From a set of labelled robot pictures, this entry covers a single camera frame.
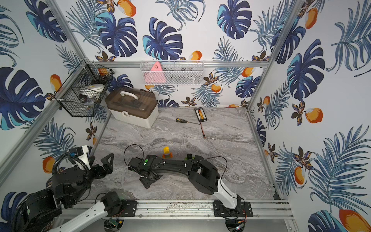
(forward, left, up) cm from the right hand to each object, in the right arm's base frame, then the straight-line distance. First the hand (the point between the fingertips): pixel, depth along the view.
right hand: (151, 179), depth 81 cm
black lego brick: (+14, -21, +1) cm, 26 cm away
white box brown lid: (+44, +18, +15) cm, 49 cm away
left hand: (+1, +15, +28) cm, 31 cm away
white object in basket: (+37, +33, +33) cm, 60 cm away
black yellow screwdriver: (+44, -16, -1) cm, 47 cm away
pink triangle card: (+53, 0, +33) cm, 62 cm away
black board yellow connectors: (+51, -30, -1) cm, 59 cm away
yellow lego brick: (+16, -7, +6) cm, 18 cm away
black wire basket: (+30, +43, +34) cm, 62 cm away
